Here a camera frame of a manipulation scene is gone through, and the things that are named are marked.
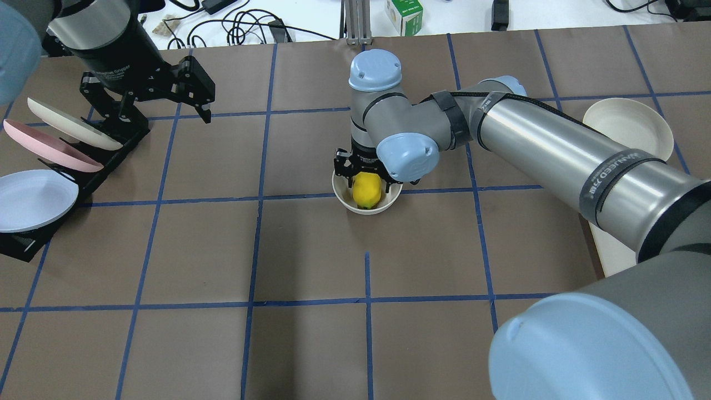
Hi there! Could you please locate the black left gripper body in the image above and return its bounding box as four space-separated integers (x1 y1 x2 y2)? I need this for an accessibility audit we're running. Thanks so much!
79 56 192 121

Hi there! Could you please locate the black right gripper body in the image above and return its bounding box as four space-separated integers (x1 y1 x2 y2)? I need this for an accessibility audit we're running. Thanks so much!
333 142 392 177

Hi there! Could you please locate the cream ceramic bowl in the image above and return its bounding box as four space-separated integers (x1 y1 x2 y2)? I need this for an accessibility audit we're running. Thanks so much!
331 172 402 215

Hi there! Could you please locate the yellow lemon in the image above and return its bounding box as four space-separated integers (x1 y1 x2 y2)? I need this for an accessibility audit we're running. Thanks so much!
352 172 383 210

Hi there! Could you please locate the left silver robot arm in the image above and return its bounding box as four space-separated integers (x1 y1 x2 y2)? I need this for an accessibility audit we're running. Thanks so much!
1 1 216 133

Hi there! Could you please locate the cream plate in rack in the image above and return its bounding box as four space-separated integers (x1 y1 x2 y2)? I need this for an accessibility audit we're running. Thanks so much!
26 98 123 151

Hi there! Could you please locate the pink plate in rack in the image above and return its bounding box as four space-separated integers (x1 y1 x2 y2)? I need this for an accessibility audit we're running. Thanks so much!
3 119 104 173

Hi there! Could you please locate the lavender blue plate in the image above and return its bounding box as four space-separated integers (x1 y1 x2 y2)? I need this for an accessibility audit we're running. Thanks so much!
1 169 79 233

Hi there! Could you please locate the green white small box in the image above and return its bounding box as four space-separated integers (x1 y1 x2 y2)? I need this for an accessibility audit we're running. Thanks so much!
384 1 424 37

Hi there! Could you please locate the black plate rack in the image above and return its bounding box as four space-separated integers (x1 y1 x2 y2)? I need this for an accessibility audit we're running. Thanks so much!
1 111 149 262

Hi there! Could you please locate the cream rectangular tray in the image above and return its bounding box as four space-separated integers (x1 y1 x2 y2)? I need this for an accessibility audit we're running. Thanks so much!
579 215 638 279

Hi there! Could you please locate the cream flat plate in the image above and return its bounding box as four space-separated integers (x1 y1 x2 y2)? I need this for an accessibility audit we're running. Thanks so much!
583 98 674 161

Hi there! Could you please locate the aluminium frame post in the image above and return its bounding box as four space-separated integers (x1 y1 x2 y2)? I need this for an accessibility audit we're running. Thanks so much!
340 1 373 46

